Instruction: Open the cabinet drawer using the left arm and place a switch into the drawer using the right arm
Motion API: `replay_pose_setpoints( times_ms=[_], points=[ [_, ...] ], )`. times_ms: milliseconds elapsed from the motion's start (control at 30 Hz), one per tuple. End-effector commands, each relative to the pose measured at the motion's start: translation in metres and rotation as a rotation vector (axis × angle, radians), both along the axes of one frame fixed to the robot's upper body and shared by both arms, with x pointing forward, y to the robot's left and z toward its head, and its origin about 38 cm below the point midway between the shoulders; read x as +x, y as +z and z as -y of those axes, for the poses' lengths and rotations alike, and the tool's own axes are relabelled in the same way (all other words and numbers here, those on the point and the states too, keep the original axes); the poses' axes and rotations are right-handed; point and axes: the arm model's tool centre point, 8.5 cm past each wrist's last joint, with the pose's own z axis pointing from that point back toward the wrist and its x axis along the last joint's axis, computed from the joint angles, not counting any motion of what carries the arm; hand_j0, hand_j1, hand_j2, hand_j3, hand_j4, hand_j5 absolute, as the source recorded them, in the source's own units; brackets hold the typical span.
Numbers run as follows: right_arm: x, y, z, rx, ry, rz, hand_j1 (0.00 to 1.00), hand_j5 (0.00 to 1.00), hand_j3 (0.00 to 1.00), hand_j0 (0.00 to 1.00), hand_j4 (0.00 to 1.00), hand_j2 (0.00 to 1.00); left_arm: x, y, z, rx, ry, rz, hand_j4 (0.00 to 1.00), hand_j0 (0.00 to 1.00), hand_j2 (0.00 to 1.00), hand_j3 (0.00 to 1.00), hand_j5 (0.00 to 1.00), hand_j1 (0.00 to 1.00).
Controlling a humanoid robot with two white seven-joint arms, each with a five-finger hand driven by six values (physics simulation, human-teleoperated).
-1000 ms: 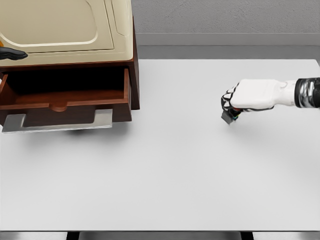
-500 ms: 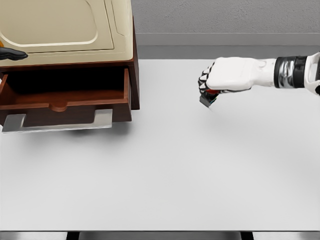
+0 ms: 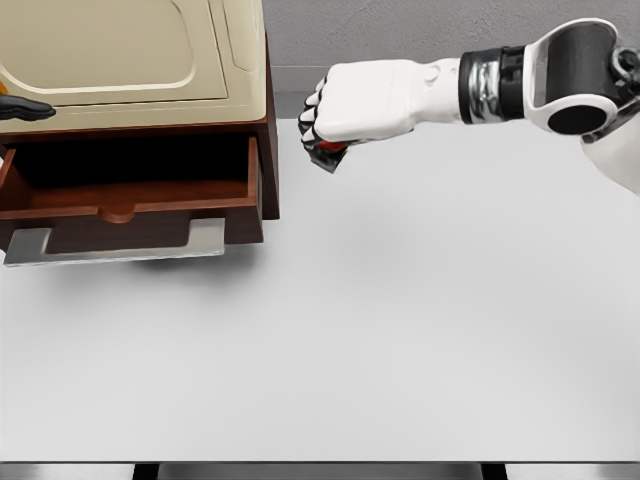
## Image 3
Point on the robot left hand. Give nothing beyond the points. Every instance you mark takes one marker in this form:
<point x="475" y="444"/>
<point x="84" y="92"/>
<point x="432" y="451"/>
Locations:
<point x="22" y="108"/>

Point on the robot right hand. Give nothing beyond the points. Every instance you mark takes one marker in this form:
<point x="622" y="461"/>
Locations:
<point x="365" y="100"/>

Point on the red and grey switch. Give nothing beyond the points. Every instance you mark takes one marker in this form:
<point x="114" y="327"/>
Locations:
<point x="331" y="156"/>

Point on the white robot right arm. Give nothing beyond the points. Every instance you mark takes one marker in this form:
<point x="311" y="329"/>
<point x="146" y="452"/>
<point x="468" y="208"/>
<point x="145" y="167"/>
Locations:
<point x="565" y="80"/>

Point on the brown cabinet with cream top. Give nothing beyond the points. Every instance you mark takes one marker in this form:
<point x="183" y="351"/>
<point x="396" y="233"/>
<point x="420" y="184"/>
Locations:
<point x="150" y="60"/>

